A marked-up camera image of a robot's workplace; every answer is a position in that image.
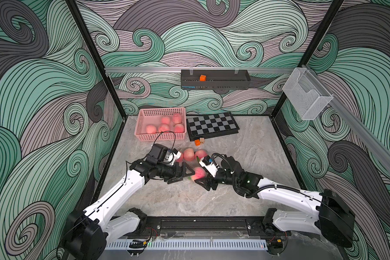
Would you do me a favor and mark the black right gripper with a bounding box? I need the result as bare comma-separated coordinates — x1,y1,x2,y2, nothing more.
196,164,239,189

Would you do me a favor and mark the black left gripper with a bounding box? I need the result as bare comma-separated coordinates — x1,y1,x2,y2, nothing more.
155,162,193,183

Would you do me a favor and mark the peach cracked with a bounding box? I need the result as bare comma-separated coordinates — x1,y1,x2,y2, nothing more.
191,167,207,181

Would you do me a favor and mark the peach pale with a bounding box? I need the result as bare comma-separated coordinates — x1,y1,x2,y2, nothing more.
183,148,196,162

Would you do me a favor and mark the peach with leaf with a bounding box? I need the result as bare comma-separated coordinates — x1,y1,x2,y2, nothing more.
195,149,208,160
173,123,186,133

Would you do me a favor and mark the peach with leaf back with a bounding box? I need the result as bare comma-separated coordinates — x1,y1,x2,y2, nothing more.
173,123,186,133

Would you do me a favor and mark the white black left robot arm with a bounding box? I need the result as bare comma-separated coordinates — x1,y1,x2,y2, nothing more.
60,144,195,260

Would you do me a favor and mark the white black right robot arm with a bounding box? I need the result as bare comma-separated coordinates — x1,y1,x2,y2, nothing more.
196,154,355,248

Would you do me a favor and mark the pink perforated plastic basket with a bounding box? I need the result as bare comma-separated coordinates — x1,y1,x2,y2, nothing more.
134,107,187,141

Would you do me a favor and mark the black folding chess board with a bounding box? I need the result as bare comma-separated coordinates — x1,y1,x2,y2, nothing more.
186,112,239,141

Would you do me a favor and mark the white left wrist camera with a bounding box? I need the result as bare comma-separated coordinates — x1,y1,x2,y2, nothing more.
163,148,180,166

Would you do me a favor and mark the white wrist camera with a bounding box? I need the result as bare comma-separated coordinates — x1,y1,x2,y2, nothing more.
199,155,220,178
163,148,180,166

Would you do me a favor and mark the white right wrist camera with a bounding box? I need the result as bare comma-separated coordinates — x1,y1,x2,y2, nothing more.
199,155,220,178

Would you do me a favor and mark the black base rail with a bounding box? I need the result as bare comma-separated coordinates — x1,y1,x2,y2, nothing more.
125,216,291,239

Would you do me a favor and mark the white vented cable duct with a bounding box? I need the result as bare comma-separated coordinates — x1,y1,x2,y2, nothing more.
105,238,268,251

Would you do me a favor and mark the black wall shelf tray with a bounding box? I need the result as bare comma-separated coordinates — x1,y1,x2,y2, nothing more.
180,70,251,92

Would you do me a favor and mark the aluminium wall rail back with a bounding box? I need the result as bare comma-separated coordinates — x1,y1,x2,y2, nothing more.
104,66,295,74

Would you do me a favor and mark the aluminium wall rail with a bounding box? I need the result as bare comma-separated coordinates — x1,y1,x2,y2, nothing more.
104,66,295,74
300,65,390,174

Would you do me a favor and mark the clear acrylic wall holder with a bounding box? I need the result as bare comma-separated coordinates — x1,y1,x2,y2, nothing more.
282,67,333,121

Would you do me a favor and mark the black frame post right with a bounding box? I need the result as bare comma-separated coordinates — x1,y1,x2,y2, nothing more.
270,0,344,121

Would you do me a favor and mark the black frame post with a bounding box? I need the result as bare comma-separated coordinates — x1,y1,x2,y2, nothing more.
270,0,344,121
66,0,127,122

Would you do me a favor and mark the aluminium wall rail right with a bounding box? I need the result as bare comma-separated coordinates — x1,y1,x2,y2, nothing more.
300,65,390,174

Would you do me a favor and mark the black frame post left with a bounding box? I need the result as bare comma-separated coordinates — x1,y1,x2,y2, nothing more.
66,0,127,122

